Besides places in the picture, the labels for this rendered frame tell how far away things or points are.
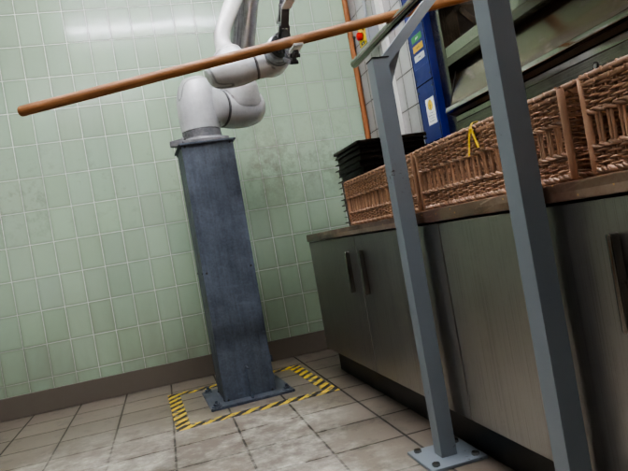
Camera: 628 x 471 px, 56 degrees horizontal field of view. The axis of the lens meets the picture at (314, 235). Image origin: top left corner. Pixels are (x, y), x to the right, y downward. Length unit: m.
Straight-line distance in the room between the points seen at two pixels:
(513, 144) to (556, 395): 0.39
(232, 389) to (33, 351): 1.03
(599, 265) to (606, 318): 0.08
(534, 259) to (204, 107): 1.66
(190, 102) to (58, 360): 1.33
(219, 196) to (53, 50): 1.19
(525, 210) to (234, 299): 1.52
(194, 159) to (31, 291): 1.06
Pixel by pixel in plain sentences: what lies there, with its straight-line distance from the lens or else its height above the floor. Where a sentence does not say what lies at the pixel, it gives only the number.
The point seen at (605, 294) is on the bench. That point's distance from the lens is 0.95.
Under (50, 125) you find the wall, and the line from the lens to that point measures 3.01.
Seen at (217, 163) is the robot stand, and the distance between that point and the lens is 2.32.
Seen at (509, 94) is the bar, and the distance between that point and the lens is 0.99.
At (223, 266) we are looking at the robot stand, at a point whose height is 0.51.
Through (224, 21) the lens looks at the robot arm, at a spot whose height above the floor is 1.35.
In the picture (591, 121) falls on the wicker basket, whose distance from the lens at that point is 0.99.
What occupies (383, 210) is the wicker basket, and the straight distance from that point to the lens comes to 1.77.
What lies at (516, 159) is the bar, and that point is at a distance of 0.97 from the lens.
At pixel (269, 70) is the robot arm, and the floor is 1.15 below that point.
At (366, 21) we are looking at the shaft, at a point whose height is 1.18.
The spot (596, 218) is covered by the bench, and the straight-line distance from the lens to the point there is 0.93.
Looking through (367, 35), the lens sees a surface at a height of 1.45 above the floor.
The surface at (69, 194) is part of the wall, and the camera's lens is 2.95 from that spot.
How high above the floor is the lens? 0.56
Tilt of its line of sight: level
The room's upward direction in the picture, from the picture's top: 10 degrees counter-clockwise
